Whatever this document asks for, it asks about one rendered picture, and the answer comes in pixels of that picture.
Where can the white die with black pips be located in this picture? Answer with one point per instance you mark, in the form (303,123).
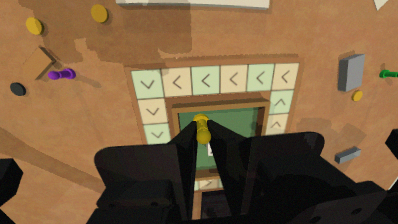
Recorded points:
(209,149)

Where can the purple pawn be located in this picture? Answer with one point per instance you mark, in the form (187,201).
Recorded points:
(66,73)

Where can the beige flat rectangular board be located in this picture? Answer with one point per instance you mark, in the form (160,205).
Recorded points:
(251,4)

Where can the green game pawn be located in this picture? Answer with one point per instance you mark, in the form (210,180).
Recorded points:
(387,73)

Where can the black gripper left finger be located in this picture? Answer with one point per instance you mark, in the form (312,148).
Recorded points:
(174,161)

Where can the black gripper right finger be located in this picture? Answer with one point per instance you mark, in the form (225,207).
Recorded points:
(237,158)

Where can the grey rectangular bar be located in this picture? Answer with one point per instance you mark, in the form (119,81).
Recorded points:
(347,155)

